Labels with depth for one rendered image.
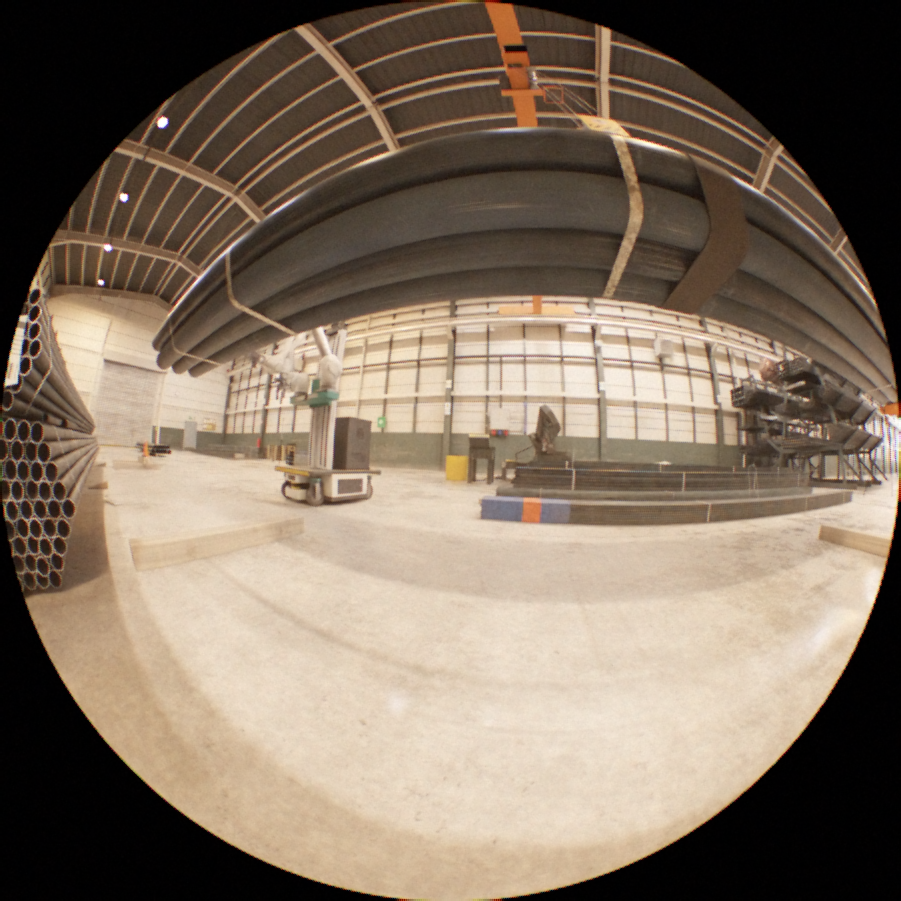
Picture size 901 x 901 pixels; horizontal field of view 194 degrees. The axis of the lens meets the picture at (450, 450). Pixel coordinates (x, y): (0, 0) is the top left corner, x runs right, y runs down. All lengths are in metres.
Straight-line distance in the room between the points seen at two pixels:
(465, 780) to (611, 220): 1.07
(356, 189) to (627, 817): 1.33
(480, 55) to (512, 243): 8.94
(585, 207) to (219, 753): 1.21
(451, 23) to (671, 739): 9.83
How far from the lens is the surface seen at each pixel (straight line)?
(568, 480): 3.28
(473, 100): 9.73
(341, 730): 0.56
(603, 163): 0.80
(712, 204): 0.88
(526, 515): 2.17
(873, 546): 2.43
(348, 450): 2.62
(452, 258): 0.80
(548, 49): 9.66
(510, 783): 0.51
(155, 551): 1.25
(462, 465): 6.06
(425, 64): 9.59
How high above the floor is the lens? 0.47
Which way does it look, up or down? 2 degrees up
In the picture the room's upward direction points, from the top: 3 degrees clockwise
